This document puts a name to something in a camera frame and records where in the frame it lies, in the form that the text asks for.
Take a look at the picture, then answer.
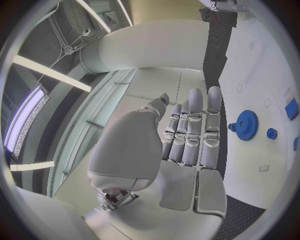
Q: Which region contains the glowing light bar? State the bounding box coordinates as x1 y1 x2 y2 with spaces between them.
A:
2 83 51 161

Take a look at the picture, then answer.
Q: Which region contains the white task board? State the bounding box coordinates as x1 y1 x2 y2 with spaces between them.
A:
218 10 300 210

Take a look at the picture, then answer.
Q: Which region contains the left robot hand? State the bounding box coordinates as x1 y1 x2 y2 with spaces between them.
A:
82 86 228 240

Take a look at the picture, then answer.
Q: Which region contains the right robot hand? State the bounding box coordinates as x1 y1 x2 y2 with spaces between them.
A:
209 0 251 14

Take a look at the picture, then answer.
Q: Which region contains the blue round peg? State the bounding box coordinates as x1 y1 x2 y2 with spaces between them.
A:
266 127 279 140

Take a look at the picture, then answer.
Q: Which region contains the blue gear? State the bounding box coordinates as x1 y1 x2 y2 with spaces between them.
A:
235 109 260 142

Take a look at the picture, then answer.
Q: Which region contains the blue block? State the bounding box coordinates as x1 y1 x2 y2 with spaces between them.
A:
284 97 300 121

